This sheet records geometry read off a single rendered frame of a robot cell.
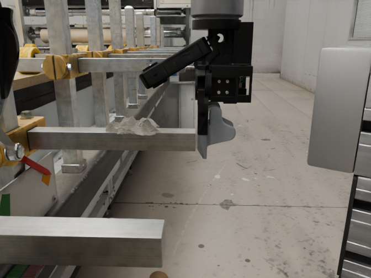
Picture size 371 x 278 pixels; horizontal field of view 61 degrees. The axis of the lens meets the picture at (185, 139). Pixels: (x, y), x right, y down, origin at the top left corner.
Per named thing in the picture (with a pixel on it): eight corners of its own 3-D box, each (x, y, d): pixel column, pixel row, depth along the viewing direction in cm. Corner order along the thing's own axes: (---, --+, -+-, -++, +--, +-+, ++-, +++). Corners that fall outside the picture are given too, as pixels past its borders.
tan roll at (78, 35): (184, 42, 299) (184, 28, 295) (184, 42, 287) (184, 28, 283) (35, 42, 304) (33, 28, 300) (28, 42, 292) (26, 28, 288)
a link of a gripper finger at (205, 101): (207, 138, 46) (208, 76, 44) (197, 137, 46) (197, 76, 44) (206, 129, 51) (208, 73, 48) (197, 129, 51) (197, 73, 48)
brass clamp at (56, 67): (91, 73, 79) (89, 52, 77) (70, 80, 66) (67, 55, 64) (66, 73, 79) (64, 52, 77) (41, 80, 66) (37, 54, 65)
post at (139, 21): (147, 105, 175) (143, 12, 161) (146, 106, 172) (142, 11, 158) (140, 105, 175) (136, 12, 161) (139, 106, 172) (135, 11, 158)
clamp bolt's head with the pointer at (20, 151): (60, 167, 59) (18, 140, 45) (58, 181, 58) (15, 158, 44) (50, 167, 59) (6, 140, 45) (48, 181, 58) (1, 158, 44)
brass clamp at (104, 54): (116, 66, 103) (115, 49, 101) (104, 69, 90) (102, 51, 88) (96, 66, 103) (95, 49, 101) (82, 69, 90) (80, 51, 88)
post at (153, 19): (157, 89, 222) (155, 15, 208) (157, 89, 219) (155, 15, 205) (152, 89, 222) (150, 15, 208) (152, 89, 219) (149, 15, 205)
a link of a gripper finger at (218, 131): (235, 165, 49) (238, 106, 46) (196, 165, 49) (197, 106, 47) (233, 158, 52) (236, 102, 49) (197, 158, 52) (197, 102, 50)
